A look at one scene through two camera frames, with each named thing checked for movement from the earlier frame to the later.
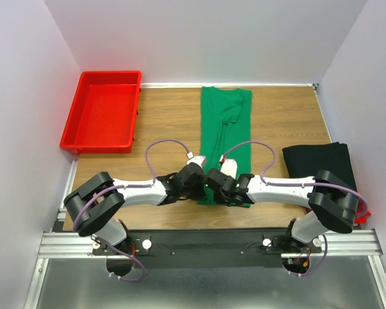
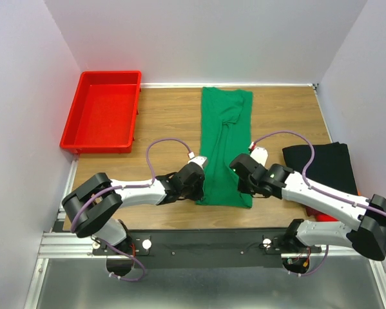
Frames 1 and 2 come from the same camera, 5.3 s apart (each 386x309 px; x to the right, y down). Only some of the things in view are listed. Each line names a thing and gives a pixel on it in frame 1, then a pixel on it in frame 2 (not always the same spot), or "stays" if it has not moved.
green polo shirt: [225, 122] stays
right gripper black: [217, 198] → [242, 188]
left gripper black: [200, 193] stays
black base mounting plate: [205, 248] stays
